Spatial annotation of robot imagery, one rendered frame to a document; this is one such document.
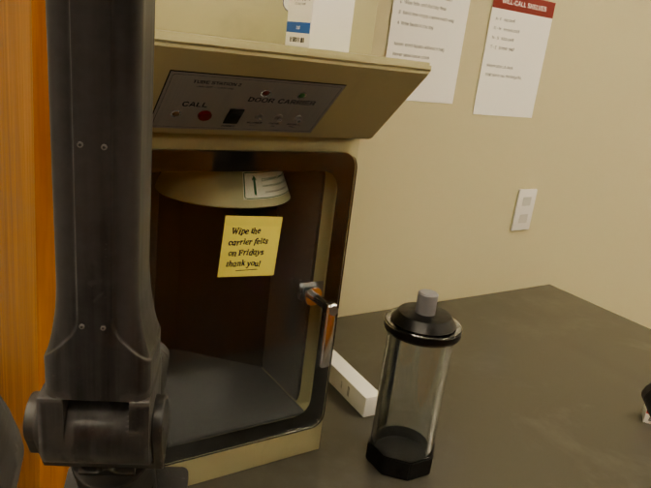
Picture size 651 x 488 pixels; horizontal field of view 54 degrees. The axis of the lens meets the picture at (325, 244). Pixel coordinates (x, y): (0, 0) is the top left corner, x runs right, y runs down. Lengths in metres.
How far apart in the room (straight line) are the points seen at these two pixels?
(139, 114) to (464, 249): 1.39
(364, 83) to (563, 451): 0.70
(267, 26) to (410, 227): 0.87
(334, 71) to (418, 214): 0.90
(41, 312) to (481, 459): 0.69
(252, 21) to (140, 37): 0.40
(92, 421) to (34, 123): 0.26
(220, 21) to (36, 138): 0.24
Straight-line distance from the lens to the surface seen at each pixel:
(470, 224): 1.66
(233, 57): 0.61
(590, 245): 2.10
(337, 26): 0.69
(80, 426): 0.44
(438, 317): 0.89
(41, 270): 0.62
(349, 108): 0.73
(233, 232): 0.75
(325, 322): 0.81
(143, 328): 0.40
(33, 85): 0.58
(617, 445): 1.21
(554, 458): 1.12
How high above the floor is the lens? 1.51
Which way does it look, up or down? 17 degrees down
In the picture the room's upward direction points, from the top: 7 degrees clockwise
